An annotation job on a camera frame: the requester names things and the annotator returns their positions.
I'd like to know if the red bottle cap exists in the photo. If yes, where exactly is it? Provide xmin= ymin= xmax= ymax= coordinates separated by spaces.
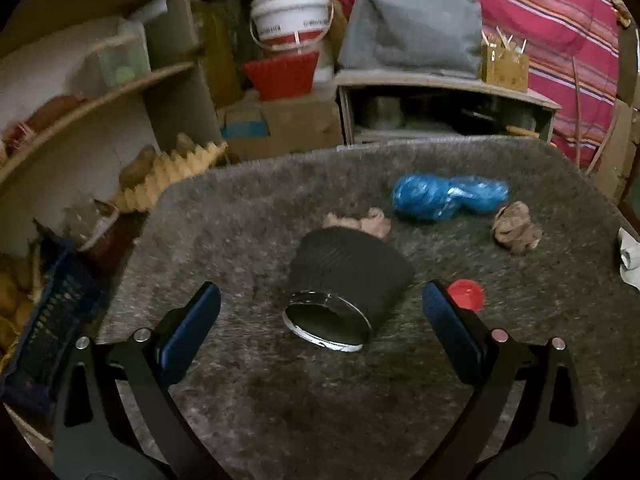
xmin=447 ymin=278 xmax=486 ymax=312

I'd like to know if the brown paper ball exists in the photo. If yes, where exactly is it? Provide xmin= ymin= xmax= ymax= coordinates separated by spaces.
xmin=491 ymin=200 xmax=542 ymax=255

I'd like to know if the black cylindrical can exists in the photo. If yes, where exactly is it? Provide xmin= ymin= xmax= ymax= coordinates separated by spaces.
xmin=282 ymin=226 xmax=413 ymax=353

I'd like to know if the blue plastic bag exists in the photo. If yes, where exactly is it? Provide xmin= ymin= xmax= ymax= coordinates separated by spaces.
xmin=392 ymin=174 xmax=510 ymax=221

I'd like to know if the beige paper piece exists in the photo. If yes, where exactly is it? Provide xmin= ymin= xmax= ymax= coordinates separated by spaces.
xmin=322 ymin=207 xmax=392 ymax=240

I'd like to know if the dark blue plastic crate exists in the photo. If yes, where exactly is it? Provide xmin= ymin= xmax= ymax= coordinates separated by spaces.
xmin=1 ymin=249 xmax=107 ymax=411

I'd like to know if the grey fuzzy table mat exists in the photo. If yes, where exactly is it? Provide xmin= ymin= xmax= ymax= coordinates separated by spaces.
xmin=99 ymin=138 xmax=639 ymax=479

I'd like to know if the yellow egg tray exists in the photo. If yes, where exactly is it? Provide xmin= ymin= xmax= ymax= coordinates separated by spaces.
xmin=110 ymin=142 xmax=228 ymax=214

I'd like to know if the cardboard box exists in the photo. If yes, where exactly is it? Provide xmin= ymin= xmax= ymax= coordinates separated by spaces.
xmin=217 ymin=91 xmax=344 ymax=162

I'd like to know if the grey low cabinet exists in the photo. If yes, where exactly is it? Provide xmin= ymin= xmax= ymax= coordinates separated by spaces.
xmin=334 ymin=70 xmax=561 ymax=144

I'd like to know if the wooden utensil holder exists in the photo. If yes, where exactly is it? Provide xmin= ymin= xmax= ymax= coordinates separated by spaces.
xmin=480 ymin=27 xmax=529 ymax=93

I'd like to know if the wooden shelf unit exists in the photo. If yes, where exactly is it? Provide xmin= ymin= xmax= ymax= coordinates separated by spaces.
xmin=1 ymin=0 xmax=221 ymax=257

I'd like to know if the red plastic basket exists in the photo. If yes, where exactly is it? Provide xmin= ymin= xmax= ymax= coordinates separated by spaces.
xmin=243 ymin=51 xmax=319 ymax=102

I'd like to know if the striped pink curtain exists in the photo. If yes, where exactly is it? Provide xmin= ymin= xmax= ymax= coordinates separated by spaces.
xmin=337 ymin=0 xmax=620 ymax=167

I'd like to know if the grey cloth bag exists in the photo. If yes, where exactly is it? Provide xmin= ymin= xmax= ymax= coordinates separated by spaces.
xmin=338 ymin=0 xmax=482 ymax=79

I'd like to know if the white plastic bucket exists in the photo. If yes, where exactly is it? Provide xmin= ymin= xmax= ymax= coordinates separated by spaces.
xmin=250 ymin=0 xmax=334 ymax=52

